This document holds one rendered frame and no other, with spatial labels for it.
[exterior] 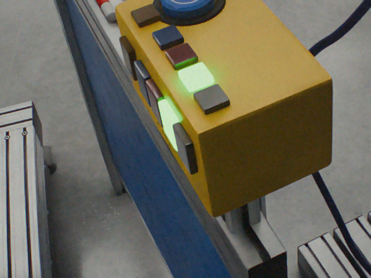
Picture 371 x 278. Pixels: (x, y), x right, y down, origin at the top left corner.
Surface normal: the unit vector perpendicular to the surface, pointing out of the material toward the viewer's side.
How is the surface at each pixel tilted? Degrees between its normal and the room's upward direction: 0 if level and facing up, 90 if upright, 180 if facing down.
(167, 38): 0
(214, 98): 0
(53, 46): 0
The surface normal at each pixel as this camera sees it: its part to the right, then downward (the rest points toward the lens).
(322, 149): 0.40, 0.64
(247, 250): -0.14, -0.67
